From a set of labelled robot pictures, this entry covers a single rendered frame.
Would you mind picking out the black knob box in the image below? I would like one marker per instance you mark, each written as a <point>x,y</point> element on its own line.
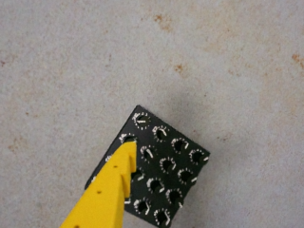
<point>160,147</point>

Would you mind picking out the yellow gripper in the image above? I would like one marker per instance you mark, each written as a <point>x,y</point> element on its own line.
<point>102,204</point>

